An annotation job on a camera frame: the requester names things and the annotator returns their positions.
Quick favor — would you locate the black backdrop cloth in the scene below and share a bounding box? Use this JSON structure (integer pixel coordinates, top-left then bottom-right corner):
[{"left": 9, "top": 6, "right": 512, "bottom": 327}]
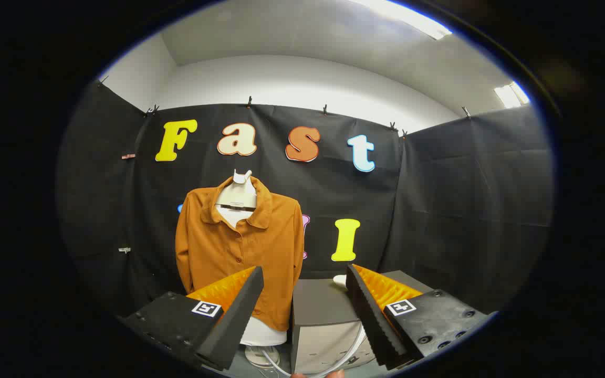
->
[{"left": 56, "top": 79, "right": 554, "bottom": 337}]

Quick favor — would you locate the small ceiling light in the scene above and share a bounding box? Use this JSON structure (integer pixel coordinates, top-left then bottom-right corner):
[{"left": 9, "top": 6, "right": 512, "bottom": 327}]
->
[{"left": 494, "top": 81, "right": 530, "bottom": 109}]

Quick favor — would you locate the long ceiling light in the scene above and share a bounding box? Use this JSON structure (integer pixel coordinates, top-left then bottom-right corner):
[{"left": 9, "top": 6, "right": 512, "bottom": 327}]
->
[{"left": 350, "top": 0, "right": 453, "bottom": 40}]

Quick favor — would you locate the white round base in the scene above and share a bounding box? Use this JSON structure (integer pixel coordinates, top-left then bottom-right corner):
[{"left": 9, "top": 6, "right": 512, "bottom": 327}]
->
[{"left": 244, "top": 345, "right": 281, "bottom": 368}]

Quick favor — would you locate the white mannequin torso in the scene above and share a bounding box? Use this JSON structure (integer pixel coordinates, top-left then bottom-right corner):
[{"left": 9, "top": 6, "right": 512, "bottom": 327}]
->
[{"left": 216, "top": 206, "right": 288, "bottom": 347}]

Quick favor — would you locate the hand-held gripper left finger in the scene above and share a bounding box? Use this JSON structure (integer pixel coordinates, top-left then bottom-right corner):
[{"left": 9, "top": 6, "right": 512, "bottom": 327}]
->
[{"left": 118, "top": 266, "right": 265, "bottom": 372}]

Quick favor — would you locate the orange-brown button shirt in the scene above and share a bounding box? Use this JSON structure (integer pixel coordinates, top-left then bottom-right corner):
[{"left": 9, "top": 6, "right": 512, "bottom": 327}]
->
[{"left": 175, "top": 176, "right": 305, "bottom": 332}]

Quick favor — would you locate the grey cabinet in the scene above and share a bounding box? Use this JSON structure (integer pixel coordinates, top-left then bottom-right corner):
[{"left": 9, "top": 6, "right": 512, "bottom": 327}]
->
[{"left": 289, "top": 270, "right": 434, "bottom": 374}]

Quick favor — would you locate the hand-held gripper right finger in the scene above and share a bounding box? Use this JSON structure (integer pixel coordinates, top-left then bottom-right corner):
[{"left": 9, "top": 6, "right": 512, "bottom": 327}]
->
[{"left": 345, "top": 264, "right": 492, "bottom": 371}]

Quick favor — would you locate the white steamer hose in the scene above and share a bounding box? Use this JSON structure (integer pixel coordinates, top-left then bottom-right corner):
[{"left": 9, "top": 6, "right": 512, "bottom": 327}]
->
[{"left": 260, "top": 321, "right": 367, "bottom": 377}]

